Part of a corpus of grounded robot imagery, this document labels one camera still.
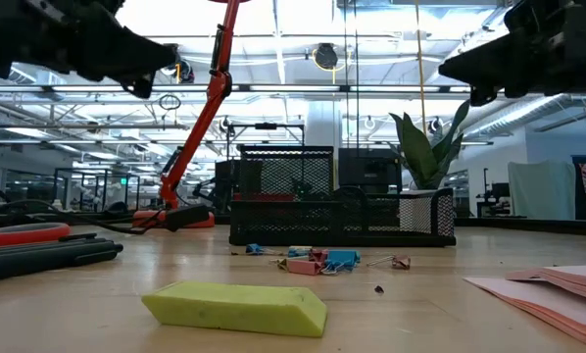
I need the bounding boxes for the black lamp power cord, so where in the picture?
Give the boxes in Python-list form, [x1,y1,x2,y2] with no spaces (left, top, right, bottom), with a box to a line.
[0,198,212,235]

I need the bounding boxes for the yellow-green eraser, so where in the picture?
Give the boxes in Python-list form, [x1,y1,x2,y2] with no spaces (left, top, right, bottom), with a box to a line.
[140,280,328,338]

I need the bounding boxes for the black ceiling cord reel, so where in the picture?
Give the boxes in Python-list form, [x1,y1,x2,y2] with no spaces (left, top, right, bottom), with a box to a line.
[173,58,196,84]
[312,42,341,73]

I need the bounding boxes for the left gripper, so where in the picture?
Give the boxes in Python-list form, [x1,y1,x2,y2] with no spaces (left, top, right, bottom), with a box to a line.
[0,0,179,99]

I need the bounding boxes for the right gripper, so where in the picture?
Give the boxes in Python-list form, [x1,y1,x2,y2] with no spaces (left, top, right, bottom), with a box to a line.
[438,0,586,107]

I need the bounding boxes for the red-handled scissors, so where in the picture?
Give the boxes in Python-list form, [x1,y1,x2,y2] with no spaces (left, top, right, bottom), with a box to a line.
[0,223,73,249]

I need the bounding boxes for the pale green cloth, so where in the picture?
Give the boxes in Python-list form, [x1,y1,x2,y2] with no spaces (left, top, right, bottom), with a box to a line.
[507,160,577,221]

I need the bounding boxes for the background desk with monitor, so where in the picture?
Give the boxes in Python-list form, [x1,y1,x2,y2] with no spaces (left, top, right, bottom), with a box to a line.
[476,168,513,219]

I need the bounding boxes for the black computer case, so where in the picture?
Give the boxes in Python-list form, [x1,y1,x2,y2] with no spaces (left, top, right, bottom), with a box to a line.
[338,147,404,194]

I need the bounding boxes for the blue binder clip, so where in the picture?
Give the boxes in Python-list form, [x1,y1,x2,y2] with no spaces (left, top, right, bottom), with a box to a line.
[321,249,363,276]
[231,243,285,257]

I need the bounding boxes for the black background machine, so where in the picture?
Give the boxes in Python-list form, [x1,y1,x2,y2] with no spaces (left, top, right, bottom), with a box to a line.
[193,159,240,216]

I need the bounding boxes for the snake plant in white pot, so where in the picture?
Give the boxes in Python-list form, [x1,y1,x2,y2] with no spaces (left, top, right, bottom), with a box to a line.
[388,100,472,234]

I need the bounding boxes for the black aluminium table frame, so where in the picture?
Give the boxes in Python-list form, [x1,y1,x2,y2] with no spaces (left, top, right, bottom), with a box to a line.
[0,210,586,237]

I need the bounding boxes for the black mesh desk organizer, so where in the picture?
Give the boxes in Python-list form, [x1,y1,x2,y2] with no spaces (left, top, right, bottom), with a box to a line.
[228,144,457,248]

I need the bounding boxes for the red desk lamp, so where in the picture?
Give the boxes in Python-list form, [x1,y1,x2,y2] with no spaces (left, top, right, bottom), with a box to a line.
[131,0,251,229]

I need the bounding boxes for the black hanging cable loop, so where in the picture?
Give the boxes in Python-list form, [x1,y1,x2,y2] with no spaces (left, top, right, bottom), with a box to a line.
[157,92,183,112]

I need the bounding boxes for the pink sticky note pad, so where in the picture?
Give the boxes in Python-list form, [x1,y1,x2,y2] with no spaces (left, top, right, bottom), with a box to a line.
[463,277,586,348]
[506,264,586,304]

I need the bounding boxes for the black background workstation frame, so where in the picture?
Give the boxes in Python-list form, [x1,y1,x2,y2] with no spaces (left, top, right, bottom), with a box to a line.
[52,167,141,213]

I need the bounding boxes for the yellow hanging cord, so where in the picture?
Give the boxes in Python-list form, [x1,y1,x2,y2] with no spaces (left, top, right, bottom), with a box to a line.
[414,0,428,134]

